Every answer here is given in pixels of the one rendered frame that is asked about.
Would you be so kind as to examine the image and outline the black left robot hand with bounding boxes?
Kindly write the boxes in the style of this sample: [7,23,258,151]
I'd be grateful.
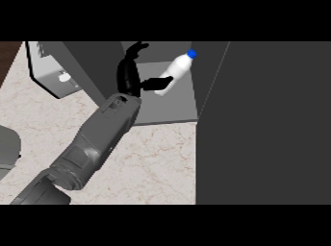
[116,41,174,99]

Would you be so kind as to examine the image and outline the white bottle with blue cap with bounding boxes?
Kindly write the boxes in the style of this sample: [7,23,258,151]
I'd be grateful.
[153,48,199,97]

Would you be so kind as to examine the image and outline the grey open cabinet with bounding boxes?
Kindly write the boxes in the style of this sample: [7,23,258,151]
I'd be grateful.
[60,40,202,127]

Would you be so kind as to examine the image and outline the dark grey cabinet door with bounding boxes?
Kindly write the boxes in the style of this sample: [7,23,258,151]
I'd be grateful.
[190,40,331,206]

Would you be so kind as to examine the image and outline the grey appliance with white knob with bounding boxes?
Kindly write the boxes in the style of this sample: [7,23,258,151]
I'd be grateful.
[23,40,87,100]

